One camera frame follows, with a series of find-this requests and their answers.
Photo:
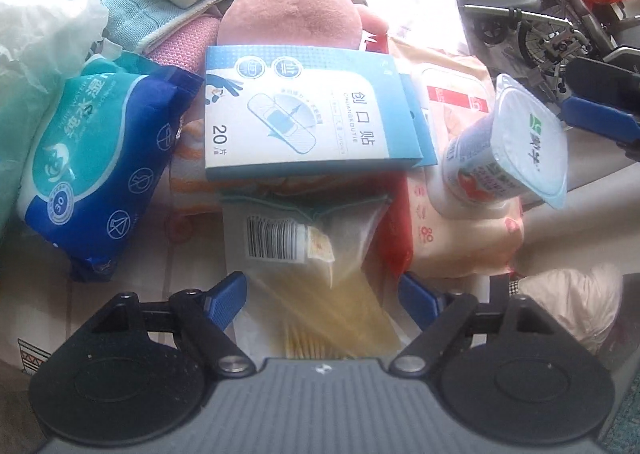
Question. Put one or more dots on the white yogurt cup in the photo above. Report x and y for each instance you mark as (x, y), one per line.
(525, 133)

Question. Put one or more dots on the pink knitted sponge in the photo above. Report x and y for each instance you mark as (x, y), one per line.
(185, 43)

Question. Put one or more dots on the clear cotton swab bag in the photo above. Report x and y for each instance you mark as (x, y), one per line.
(320, 284)

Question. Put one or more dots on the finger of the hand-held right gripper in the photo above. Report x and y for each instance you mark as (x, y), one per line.
(595, 114)
(600, 73)

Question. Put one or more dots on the white plastic bag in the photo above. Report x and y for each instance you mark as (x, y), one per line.
(40, 33)

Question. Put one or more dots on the blue wet wipes pack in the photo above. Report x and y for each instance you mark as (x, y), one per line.
(100, 158)

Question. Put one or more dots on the blue white bandage box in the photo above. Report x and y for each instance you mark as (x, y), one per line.
(310, 133)

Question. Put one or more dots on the pink plush toy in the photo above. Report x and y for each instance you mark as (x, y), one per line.
(290, 18)

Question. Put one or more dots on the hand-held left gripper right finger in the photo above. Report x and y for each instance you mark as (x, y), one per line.
(417, 301)

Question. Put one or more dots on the peach wet wipes pack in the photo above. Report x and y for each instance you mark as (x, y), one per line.
(460, 244)

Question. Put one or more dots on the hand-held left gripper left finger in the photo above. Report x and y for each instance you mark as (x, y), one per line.
(227, 299)

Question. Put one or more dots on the pale pink plastic bag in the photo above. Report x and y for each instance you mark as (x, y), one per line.
(575, 299)

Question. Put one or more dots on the light blue towel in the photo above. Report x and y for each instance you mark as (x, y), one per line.
(125, 3)

